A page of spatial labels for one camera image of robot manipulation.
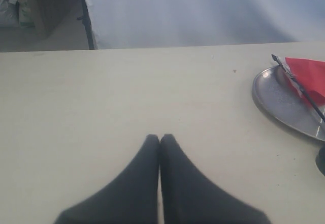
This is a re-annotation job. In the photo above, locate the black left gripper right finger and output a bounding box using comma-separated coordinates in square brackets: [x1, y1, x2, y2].
[160, 134, 270, 223]

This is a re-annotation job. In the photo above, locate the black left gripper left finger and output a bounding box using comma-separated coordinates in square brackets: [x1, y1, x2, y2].
[56, 135, 160, 223]

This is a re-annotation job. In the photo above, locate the red flag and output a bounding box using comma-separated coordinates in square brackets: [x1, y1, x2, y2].
[271, 54, 324, 122]

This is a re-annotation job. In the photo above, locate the dark round object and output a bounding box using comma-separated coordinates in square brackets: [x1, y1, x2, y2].
[315, 146, 325, 176]

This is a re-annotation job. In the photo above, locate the round silver metal plate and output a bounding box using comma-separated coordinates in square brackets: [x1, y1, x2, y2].
[252, 66, 324, 142]

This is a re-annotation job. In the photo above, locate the white backdrop cloth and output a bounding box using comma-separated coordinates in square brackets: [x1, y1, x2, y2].
[86, 0, 324, 49]

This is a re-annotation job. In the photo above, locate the black backdrop stand pole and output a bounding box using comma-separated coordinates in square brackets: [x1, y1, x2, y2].
[77, 0, 95, 50]

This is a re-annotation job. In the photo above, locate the green and white sack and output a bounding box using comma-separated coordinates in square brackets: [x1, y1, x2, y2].
[18, 0, 35, 28]

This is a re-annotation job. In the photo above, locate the white sack in background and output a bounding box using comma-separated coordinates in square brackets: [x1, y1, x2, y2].
[1, 0, 19, 28]

